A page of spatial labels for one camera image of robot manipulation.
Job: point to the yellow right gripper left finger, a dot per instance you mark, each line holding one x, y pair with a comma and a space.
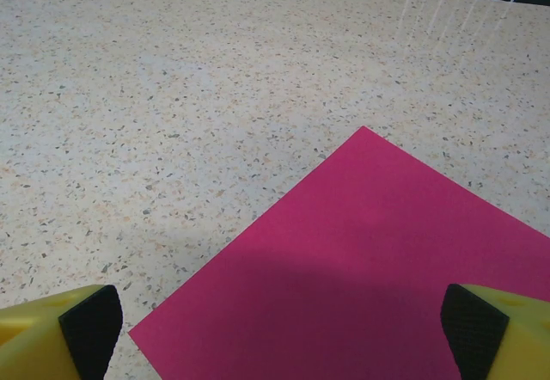
30, 341

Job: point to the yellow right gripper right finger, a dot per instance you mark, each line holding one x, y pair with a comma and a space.
515, 341

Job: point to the pink square paper sheet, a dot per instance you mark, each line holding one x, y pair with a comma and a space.
365, 246

